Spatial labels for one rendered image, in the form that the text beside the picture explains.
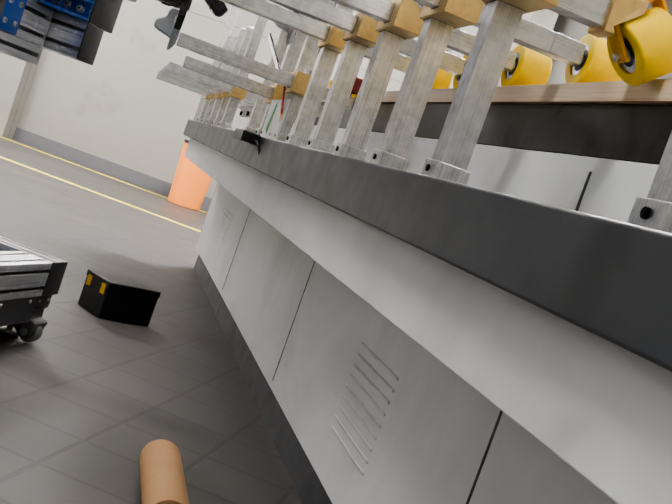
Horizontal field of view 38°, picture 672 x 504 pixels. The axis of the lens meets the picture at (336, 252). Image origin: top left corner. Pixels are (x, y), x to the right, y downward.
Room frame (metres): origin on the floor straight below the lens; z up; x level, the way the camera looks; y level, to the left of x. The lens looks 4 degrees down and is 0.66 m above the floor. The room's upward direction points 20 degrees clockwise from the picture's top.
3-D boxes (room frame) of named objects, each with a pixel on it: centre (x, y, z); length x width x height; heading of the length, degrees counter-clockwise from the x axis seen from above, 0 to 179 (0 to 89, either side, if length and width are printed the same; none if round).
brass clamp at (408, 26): (1.64, 0.03, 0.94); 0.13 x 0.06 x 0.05; 15
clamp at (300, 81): (2.37, 0.21, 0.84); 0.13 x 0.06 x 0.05; 15
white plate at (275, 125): (2.41, 0.25, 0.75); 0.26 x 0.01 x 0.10; 15
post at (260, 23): (3.60, 0.53, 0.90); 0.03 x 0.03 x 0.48; 15
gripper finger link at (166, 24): (2.25, 0.53, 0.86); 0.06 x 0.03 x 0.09; 105
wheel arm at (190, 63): (2.58, 0.32, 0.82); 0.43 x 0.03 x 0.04; 105
